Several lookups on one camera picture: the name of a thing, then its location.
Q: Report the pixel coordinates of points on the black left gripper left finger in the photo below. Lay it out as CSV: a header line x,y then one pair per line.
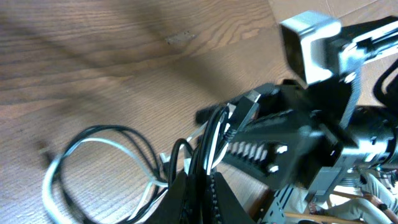
x,y
171,209

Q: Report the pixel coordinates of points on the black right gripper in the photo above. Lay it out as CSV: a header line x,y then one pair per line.
x,y
313,136

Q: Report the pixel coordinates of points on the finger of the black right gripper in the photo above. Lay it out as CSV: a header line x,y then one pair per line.
x,y
265,100

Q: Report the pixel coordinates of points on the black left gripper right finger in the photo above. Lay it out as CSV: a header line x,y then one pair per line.
x,y
221,205

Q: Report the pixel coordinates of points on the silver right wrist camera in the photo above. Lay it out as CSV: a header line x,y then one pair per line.
x,y
304,37

